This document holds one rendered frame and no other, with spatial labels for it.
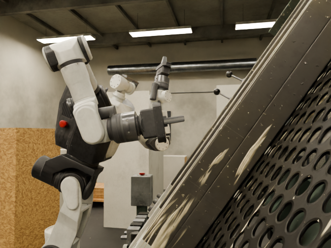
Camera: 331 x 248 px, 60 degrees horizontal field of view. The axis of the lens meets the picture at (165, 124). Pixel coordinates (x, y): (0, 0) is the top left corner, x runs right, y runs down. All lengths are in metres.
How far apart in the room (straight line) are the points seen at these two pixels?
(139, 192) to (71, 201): 0.55
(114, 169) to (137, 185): 2.03
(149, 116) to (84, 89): 0.20
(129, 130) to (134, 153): 2.88
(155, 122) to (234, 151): 0.43
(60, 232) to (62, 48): 0.86
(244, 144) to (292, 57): 0.14
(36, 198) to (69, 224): 1.68
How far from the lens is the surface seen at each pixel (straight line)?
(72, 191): 1.35
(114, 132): 0.82
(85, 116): 0.82
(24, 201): 3.01
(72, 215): 1.38
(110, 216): 3.93
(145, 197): 1.80
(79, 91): 0.86
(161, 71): 1.64
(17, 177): 2.93
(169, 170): 6.34
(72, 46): 0.89
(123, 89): 1.33
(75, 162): 1.35
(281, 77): 0.45
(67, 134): 1.33
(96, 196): 5.06
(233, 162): 0.43
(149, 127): 0.82
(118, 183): 3.80
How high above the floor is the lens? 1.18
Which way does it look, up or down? 2 degrees up
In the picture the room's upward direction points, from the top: straight up
